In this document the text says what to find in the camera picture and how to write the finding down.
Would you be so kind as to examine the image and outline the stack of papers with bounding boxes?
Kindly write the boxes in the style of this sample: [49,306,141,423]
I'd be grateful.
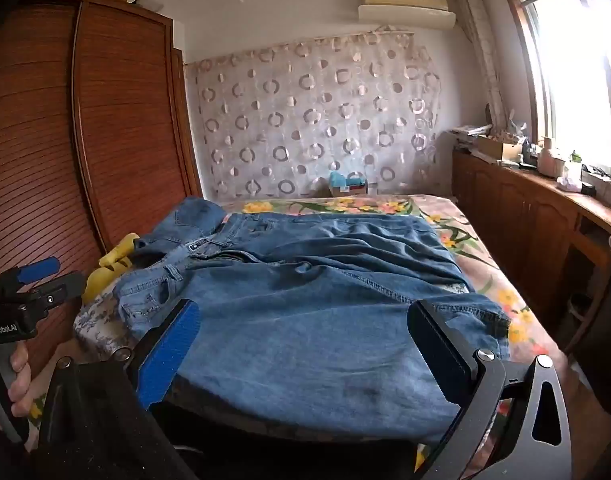
[448,125,491,152]

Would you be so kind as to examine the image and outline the colourful flower blanket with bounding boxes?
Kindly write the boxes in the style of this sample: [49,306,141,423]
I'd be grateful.
[220,194,556,361]

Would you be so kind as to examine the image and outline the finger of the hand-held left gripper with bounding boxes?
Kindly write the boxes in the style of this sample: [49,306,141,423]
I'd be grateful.
[0,256,62,293]
[22,271,87,311]

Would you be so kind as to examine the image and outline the wooden framed window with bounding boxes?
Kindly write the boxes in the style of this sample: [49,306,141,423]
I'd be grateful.
[500,0,611,181]

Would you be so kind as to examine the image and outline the wooden slatted wardrobe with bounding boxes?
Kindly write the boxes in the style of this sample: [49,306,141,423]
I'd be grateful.
[0,0,203,361]

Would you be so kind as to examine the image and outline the pink jug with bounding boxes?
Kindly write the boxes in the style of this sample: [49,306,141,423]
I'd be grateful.
[538,136,566,178]

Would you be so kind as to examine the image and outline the blue denim pants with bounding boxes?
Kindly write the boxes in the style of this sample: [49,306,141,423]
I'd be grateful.
[112,196,512,438]

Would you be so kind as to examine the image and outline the circle patterned wall curtain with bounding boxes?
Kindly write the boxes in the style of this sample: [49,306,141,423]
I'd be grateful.
[184,30,442,200]

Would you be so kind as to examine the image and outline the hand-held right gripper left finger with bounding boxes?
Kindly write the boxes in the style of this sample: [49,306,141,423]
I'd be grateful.
[35,299,202,480]

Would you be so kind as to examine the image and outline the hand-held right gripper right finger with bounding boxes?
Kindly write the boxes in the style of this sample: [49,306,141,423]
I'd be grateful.
[407,299,572,480]

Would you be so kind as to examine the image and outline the long wooden cabinet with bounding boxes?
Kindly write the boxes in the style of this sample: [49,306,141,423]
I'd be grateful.
[451,150,611,361]

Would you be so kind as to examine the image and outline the open cardboard box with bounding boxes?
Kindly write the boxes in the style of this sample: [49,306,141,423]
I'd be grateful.
[478,135,523,163]

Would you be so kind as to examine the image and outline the yellow plush toy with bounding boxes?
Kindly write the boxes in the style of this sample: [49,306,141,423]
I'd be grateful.
[82,233,141,306]

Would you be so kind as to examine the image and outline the small cardboard box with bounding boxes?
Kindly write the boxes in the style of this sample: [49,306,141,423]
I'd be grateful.
[329,181,369,199]

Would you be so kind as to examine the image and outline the person's left hand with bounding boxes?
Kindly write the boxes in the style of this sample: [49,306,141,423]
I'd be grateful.
[0,346,34,425]

